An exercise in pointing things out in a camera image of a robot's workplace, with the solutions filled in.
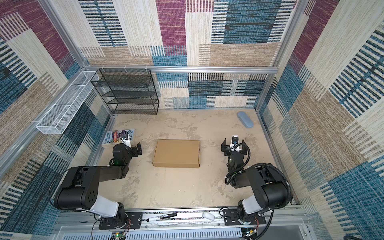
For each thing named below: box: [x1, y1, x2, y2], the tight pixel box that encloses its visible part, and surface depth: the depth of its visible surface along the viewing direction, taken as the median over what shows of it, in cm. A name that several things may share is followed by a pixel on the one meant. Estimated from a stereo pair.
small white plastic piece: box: [202, 211, 215, 221], surface depth 74 cm
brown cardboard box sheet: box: [152, 139, 201, 168], surface depth 94 cm
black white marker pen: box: [147, 212, 177, 222], surface depth 76 cm
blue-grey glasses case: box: [237, 111, 254, 129], surface depth 114 cm
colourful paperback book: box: [102, 128, 136, 145], surface depth 106 cm
